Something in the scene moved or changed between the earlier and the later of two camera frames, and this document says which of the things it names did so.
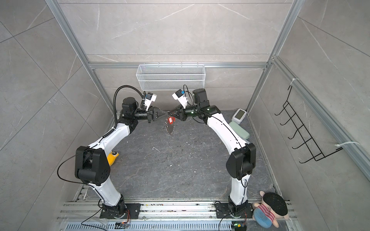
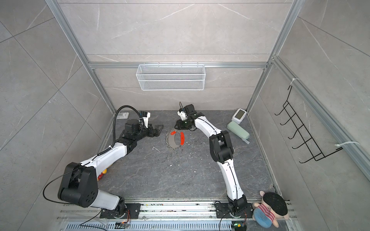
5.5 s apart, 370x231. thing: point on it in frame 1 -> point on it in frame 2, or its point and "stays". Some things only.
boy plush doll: x=272 y=205 stays
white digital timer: x=239 y=116 stays
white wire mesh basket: x=161 y=77 stays
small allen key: x=153 y=147 stays
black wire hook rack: x=308 y=142 stays
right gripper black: x=181 y=113 -> x=179 y=122
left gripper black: x=151 y=113 -> x=156 y=132
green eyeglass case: x=240 y=129 stays
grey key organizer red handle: x=169 y=124 -> x=175 y=138
